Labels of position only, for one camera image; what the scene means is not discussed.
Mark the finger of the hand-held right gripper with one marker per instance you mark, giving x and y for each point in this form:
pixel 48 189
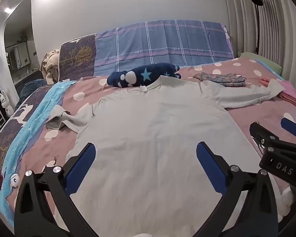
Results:
pixel 260 133
pixel 292 127

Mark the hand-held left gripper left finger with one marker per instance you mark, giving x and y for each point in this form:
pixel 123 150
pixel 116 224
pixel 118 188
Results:
pixel 81 165

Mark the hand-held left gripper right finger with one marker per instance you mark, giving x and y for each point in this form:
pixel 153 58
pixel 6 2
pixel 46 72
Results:
pixel 209 165

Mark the light grey long-sleeve shirt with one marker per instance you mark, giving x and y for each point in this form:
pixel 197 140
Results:
pixel 150 133

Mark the folded pink clothes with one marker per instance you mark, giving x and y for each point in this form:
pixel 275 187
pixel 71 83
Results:
pixel 289 95

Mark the folded floral patterned clothes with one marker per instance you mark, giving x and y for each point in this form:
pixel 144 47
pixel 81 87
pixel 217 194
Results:
pixel 224 79

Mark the person's right hand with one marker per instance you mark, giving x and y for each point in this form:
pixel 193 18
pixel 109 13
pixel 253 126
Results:
pixel 287 200

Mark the light blue printed quilt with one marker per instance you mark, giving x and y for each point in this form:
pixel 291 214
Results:
pixel 22 138

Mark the small white round toy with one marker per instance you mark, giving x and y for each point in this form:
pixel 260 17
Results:
pixel 15 180

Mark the green pillow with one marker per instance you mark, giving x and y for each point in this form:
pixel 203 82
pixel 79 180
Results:
pixel 261 60

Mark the dark teal knit blanket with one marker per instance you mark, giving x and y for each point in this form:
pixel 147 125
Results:
pixel 32 86

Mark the white pleated curtain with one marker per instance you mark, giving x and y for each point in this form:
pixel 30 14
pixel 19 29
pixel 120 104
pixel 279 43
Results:
pixel 281 29

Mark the white cat figurine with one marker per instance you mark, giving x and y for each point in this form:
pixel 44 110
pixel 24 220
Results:
pixel 6 101

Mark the beige cloth pile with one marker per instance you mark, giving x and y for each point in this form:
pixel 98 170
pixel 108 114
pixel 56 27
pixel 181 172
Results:
pixel 51 66

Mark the navy star plush blanket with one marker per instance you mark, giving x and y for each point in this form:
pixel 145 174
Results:
pixel 157 71

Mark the purple tree-print pillow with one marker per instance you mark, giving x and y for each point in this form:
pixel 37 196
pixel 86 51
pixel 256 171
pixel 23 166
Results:
pixel 76 54

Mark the blue plaid sheet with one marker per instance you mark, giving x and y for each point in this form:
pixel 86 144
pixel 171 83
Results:
pixel 162 44

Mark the arched wall mirror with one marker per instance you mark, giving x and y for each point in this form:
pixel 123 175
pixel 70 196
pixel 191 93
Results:
pixel 19 49

